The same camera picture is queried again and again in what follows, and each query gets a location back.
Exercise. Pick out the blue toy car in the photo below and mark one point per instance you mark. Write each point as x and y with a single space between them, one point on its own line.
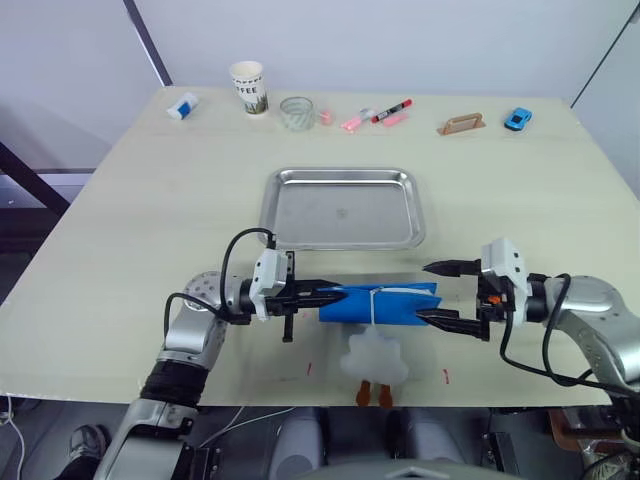
518 119

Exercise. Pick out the grey slanted pole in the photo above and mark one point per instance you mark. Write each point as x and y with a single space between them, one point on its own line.
607 50
150 45

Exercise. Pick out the brown board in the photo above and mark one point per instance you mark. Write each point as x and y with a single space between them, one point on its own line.
565 430

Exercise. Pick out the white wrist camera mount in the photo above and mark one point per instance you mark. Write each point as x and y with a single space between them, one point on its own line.
507 260
270 275

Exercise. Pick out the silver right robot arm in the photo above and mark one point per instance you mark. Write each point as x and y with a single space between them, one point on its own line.
595 310

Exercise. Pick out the blue surgical instrument pack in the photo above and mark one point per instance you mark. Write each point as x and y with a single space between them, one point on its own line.
395 305

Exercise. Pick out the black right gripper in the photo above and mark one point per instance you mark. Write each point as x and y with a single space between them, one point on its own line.
495 300

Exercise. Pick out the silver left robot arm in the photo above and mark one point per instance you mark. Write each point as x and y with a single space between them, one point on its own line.
187 330

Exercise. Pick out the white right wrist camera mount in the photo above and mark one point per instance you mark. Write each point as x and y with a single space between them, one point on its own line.
507 260

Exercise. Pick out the pink clip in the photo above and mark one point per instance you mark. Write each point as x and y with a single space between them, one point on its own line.
352 123

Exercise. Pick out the small pink item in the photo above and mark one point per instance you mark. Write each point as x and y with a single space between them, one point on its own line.
326 118

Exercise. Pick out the white plush charm orange feet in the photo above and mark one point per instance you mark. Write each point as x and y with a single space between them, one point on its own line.
372 357

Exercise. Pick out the grey sneaker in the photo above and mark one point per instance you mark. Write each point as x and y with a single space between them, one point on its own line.
87 442

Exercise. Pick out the clear glass cup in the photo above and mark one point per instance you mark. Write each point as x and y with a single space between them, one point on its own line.
297 116

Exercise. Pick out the metal tray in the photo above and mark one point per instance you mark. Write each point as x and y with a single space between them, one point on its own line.
342 210

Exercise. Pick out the black metal frame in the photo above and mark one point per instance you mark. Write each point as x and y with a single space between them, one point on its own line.
35 180

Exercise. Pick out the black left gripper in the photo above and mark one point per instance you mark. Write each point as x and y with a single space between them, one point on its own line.
287 304

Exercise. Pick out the white and blue tube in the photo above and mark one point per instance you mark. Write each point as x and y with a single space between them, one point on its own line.
182 106

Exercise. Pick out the grey rounded shape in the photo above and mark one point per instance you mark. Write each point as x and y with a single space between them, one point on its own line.
297 440
432 437

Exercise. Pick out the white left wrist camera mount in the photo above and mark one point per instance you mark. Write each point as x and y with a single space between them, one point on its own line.
270 275

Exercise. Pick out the printed paper coffee cup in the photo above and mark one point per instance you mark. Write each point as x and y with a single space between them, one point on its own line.
249 90

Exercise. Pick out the red and black marker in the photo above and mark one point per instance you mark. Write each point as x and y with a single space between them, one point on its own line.
392 111

